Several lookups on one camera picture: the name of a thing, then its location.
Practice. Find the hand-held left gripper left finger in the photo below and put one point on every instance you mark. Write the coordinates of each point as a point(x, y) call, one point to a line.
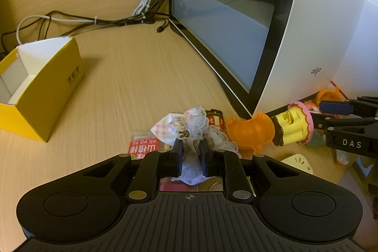
point(179, 158)

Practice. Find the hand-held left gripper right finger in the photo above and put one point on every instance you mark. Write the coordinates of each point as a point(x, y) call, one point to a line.
point(202, 158)

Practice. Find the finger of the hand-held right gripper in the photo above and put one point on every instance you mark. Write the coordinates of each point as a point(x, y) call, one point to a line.
point(351, 139)
point(335, 107)

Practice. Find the orange plastic shell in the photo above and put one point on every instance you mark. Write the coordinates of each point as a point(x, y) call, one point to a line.
point(327, 95)
point(248, 131)

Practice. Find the small doll figure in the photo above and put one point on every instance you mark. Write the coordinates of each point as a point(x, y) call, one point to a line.
point(311, 108)

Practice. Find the pink plaid lace cloth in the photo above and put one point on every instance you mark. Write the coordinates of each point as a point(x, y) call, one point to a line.
point(189, 125)

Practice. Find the red snack packet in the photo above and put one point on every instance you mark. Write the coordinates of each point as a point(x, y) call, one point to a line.
point(144, 148)

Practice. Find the yellow toy cake pink rim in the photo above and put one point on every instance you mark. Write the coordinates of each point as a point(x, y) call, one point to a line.
point(292, 128)

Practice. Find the small red black card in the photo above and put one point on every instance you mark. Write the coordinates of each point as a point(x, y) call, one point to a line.
point(215, 119)

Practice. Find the pale yellow plastic piece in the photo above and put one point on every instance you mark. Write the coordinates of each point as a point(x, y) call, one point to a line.
point(298, 162)

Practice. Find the white computer monitor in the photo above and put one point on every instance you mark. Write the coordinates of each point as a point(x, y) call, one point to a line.
point(221, 18)

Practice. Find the yellow cardboard box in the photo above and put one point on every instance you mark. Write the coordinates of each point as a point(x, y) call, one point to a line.
point(50, 92)

